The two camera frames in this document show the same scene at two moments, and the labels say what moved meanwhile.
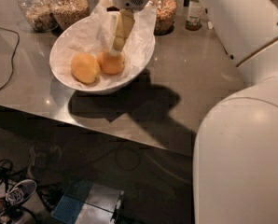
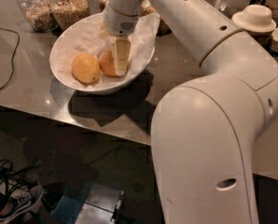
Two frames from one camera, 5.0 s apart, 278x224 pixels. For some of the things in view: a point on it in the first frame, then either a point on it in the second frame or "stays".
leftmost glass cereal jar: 36,2 stays
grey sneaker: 20,190 to 20,203
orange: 109,63 stays
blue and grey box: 88,203 stays
